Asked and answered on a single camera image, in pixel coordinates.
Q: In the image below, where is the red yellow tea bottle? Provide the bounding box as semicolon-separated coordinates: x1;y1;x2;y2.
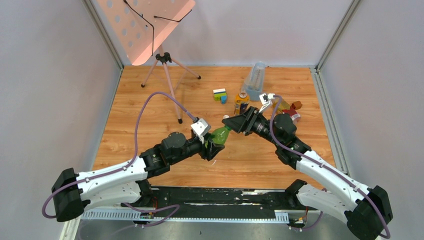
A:
276;100;301;124

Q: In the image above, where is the clear blue detergent bottle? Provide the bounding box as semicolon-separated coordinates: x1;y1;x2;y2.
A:
241;61;267;102

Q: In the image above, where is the brown small block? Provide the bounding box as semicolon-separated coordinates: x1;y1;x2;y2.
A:
291;100;303;111

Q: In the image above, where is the pink music stand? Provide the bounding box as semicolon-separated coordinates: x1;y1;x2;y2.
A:
96;0;202;125

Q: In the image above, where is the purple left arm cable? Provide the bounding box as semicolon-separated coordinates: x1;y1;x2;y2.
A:
41;91;199;220

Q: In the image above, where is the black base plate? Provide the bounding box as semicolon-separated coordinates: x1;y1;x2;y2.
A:
131;186;312;219

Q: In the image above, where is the green plastic bottle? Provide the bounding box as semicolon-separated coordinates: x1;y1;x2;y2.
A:
208;125;232;146

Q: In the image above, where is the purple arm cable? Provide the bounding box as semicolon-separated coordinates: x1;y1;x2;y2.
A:
41;91;199;220
268;95;392;240

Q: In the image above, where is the coloured toy brick stack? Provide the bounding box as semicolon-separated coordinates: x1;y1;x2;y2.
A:
213;88;228;105

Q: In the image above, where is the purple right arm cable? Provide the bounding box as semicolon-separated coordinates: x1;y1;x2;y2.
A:
268;95;392;240

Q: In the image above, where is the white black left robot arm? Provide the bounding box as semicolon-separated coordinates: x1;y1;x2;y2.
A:
49;132;227;222

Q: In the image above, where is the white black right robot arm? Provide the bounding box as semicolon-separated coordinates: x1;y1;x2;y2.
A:
222;107;393;240

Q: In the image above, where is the yellow blue milk tea bottle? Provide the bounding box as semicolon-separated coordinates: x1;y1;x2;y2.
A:
234;90;250;115

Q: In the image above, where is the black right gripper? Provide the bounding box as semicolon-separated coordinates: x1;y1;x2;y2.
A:
221;106;282;148

